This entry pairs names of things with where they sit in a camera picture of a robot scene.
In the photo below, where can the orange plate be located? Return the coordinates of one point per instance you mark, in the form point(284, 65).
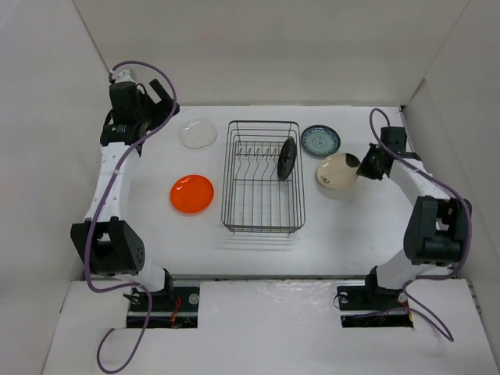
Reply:
point(192, 194)

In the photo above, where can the blue patterned ceramic plate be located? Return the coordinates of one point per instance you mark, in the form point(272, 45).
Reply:
point(320, 141)

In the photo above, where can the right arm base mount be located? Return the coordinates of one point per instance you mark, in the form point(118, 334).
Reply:
point(361, 307)

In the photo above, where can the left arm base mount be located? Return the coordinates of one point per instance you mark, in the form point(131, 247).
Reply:
point(177, 312)

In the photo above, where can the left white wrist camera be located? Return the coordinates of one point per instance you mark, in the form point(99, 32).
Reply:
point(125, 75)

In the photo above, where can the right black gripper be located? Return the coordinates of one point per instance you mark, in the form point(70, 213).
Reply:
point(364, 169)

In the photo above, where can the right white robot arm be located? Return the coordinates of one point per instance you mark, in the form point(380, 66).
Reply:
point(437, 230)

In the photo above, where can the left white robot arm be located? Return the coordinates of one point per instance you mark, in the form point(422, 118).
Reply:
point(104, 240)

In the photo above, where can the clear glass plate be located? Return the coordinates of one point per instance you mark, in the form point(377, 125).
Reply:
point(197, 134)

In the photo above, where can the grey wire dish rack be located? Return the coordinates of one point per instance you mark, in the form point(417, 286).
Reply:
point(253, 199)

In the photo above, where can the cream and black plate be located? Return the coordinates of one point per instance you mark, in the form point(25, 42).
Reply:
point(338, 171)

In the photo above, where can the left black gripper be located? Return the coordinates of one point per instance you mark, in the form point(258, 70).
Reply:
point(160, 112)

